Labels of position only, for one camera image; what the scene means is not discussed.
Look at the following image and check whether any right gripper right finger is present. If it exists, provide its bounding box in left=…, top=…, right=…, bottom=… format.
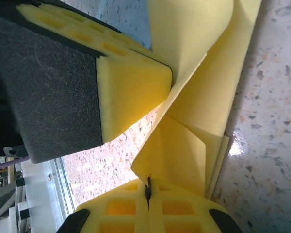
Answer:
left=147, top=179, right=243, bottom=233

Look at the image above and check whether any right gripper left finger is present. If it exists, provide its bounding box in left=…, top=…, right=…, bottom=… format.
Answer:
left=55, top=178, right=149, bottom=233

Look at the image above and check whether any long aluminium mounting rail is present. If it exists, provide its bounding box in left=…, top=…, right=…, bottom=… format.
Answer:
left=21, top=156, right=76, bottom=233

